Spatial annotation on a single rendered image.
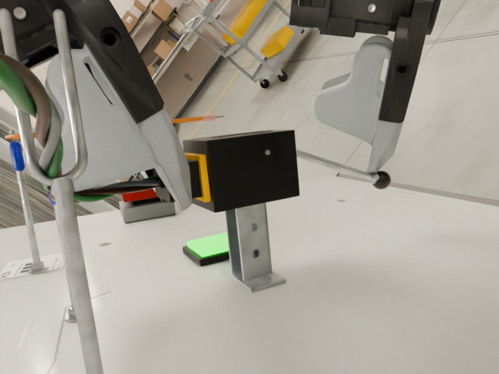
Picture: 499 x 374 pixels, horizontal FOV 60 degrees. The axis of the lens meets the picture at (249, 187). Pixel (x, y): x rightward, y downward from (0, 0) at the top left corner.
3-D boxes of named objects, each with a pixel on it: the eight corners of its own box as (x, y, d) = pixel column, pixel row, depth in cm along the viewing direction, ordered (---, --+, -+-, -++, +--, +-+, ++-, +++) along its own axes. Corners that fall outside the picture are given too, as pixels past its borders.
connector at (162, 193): (247, 188, 25) (243, 153, 24) (165, 203, 23) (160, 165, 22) (226, 183, 27) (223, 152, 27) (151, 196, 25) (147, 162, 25)
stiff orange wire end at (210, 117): (227, 119, 38) (226, 112, 38) (5, 142, 30) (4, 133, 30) (221, 119, 39) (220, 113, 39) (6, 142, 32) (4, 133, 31)
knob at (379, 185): (395, 188, 31) (395, 170, 31) (380, 191, 31) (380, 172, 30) (381, 187, 32) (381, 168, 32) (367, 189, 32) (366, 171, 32)
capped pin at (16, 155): (53, 268, 33) (27, 128, 31) (33, 275, 32) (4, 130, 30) (44, 266, 34) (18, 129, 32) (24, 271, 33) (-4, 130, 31)
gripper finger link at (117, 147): (109, 260, 21) (-8, 99, 20) (204, 194, 23) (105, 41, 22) (114, 271, 19) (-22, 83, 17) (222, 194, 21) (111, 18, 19)
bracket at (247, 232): (286, 282, 26) (279, 201, 25) (251, 292, 25) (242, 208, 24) (252, 262, 30) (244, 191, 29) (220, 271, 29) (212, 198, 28)
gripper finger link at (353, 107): (308, 159, 33) (325, 33, 28) (388, 174, 31) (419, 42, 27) (299, 176, 30) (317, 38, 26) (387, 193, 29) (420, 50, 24)
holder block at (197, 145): (300, 196, 26) (295, 129, 25) (214, 213, 23) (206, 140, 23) (266, 188, 30) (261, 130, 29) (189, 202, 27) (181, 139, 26)
